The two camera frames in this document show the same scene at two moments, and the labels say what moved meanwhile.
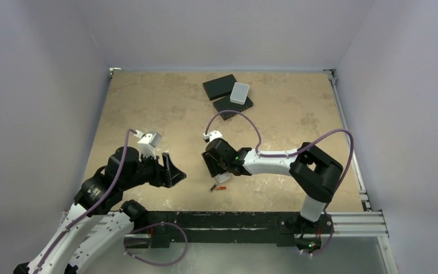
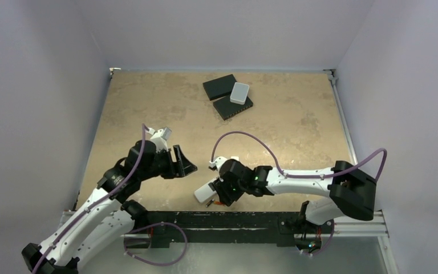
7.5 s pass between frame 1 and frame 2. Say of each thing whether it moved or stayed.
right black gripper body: moved
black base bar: stayed
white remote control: moved
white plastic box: stayed
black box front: stayed
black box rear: stayed
